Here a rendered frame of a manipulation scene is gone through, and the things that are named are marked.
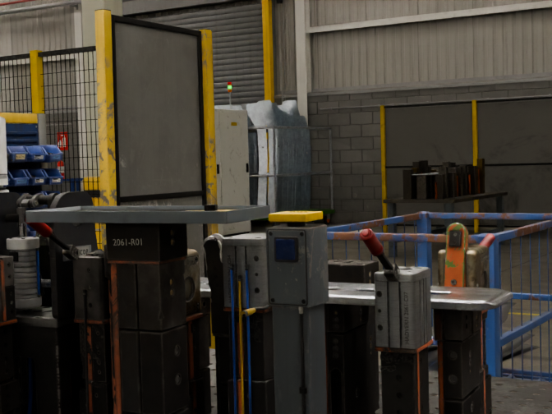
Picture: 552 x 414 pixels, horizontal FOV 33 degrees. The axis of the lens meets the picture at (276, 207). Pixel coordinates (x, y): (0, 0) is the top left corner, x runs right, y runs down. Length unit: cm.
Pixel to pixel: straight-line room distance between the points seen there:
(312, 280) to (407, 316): 19
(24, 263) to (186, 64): 369
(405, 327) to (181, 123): 395
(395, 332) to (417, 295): 7
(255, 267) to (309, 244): 23
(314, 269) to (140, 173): 370
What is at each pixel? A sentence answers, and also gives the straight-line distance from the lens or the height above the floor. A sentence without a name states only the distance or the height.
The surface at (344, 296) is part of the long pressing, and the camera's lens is 159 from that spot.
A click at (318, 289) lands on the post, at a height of 105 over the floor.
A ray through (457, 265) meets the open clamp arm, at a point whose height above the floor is 103.
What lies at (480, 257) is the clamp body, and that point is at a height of 104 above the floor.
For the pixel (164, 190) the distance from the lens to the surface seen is 515.
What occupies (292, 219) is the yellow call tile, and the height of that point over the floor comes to 115.
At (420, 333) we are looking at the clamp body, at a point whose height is 96.
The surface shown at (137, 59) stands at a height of 178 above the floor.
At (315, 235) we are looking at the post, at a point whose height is 113.
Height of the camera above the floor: 124
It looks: 3 degrees down
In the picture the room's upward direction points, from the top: 2 degrees counter-clockwise
